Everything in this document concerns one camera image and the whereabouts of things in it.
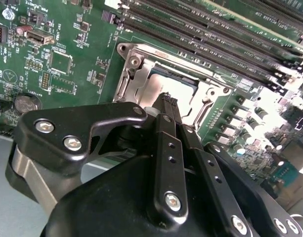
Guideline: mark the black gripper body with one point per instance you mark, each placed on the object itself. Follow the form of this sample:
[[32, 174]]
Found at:
[[104, 209]]

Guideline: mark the metal socket cover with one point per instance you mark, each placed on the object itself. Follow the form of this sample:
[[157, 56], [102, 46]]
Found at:
[[141, 81]]

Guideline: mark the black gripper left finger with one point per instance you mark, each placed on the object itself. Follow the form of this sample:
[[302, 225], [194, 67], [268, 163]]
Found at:
[[67, 123]]

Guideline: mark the silver CPU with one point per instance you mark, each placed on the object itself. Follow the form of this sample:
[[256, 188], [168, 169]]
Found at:
[[156, 89]]

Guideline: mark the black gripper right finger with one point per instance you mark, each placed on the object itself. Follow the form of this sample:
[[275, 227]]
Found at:
[[211, 171]]

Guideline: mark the metal locking lever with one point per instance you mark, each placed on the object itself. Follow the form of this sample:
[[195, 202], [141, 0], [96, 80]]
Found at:
[[202, 113], [123, 85]]

